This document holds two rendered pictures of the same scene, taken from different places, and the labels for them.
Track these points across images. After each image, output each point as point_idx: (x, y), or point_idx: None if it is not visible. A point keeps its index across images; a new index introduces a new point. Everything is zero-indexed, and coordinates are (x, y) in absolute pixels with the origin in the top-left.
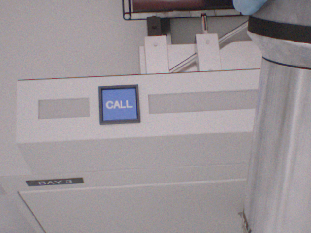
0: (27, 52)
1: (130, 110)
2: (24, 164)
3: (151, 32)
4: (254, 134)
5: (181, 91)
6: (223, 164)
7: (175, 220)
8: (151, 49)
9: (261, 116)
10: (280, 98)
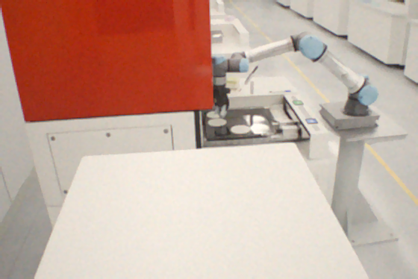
0: None
1: (312, 119)
2: (324, 159)
3: (281, 128)
4: (334, 65)
5: (303, 115)
6: None
7: None
8: (287, 127)
9: (333, 61)
10: (331, 56)
